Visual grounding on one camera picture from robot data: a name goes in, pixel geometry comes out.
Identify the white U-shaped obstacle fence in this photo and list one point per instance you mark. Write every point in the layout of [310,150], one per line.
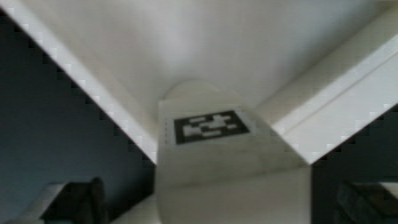
[141,214]

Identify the white square table top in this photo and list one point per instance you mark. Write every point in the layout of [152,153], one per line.
[296,52]

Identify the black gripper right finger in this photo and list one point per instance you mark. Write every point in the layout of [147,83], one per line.
[367,203]

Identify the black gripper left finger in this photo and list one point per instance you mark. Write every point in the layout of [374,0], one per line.
[70,204]

